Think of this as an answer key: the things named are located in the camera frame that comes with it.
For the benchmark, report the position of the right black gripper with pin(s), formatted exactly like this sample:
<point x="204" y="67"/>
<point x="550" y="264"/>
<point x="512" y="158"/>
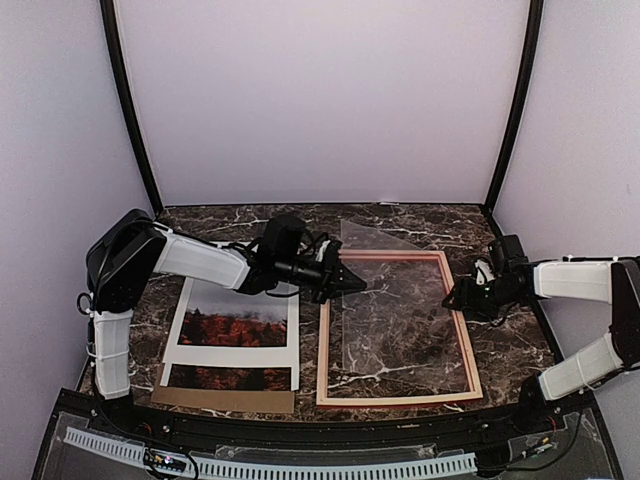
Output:
<point x="464" y="288"/>

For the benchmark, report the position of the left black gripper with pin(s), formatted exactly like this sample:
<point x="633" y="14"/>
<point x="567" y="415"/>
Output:
<point x="334" y="276"/>

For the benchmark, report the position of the clear acrylic sheet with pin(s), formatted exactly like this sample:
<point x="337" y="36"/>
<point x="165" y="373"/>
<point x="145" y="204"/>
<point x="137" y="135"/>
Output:
<point x="397" y="339"/>

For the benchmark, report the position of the white mat board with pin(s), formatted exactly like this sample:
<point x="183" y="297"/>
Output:
<point x="213" y="264"/>

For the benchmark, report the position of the red wooden picture frame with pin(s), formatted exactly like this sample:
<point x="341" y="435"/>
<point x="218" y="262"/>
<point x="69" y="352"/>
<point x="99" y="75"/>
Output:
<point x="330" y="336"/>

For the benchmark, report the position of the autumn forest photo print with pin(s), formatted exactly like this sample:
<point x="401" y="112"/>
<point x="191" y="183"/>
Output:
<point x="223" y="340"/>

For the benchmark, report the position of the brown cardboard backing board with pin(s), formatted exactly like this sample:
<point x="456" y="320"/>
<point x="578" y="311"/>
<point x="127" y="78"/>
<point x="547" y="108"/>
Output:
<point x="223" y="400"/>

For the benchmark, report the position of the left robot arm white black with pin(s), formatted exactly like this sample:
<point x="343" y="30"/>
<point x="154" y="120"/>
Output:
<point x="120" y="264"/>

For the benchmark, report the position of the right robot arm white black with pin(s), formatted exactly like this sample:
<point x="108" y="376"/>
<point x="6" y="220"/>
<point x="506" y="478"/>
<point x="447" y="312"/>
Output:
<point x="605" y="289"/>

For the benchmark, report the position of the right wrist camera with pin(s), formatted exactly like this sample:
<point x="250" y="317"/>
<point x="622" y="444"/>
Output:
<point x="483" y="272"/>

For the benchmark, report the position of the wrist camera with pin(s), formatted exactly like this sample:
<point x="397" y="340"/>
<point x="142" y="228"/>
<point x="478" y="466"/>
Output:
<point x="483" y="272"/>
<point x="329" y="254"/>

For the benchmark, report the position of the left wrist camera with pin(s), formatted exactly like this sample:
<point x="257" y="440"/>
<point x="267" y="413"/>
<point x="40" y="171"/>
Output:
<point x="329" y="254"/>

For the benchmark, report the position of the white slotted cable duct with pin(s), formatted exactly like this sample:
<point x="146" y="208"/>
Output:
<point x="274" y="465"/>

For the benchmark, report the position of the black front rail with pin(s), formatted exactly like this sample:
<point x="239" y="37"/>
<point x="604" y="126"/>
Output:
<point x="197" y="432"/>

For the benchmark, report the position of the right black corner post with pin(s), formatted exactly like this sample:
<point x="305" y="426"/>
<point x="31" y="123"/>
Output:
<point x="516" y="111"/>

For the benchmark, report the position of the black corner post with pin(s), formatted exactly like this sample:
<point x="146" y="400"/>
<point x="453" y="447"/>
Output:
<point x="128" y="109"/>
<point x="516" y="111"/>

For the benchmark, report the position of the left black corner post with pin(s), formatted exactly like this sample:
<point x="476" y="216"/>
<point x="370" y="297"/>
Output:
<point x="128" y="109"/>

